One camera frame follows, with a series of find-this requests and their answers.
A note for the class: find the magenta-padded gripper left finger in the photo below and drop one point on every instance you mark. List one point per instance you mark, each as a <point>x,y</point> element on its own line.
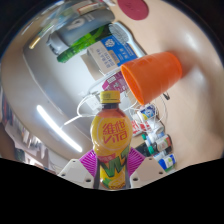
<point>74,171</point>

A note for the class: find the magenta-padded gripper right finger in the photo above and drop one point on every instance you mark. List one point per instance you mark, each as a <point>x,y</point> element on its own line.
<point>146,171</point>

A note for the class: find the yellow labelled drink bottle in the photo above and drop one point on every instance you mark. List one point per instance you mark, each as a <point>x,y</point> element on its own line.
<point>111,133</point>

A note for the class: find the blue labelled white bottle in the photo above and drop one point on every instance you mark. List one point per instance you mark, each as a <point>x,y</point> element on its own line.
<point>167,162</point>

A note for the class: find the dark bottle with red label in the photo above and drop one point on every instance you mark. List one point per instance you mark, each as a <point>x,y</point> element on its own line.
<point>161,143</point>

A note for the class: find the red and white canister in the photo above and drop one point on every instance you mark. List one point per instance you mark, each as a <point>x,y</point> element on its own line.
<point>143,128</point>

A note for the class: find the white cylindrical bottle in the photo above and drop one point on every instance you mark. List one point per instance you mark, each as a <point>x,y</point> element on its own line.
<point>147,113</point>

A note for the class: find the magenta drink carton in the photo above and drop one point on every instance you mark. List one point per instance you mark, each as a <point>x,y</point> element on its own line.
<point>115,82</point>

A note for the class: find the orange plastic cup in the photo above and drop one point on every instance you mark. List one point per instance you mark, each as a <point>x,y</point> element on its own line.
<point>153,75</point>

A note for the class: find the white and blue box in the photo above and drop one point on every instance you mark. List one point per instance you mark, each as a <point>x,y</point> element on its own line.
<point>110,56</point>

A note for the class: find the white paddle hairbrush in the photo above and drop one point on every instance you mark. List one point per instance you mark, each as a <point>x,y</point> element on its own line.
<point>121,33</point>

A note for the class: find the grey shaker bottle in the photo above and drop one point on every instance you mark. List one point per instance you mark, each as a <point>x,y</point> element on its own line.
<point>80,25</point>

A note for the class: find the flat round red coaster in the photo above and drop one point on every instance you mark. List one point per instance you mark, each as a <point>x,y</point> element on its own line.
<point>133,9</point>

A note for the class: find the white wall power socket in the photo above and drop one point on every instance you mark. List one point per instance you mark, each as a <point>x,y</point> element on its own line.
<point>92,103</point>

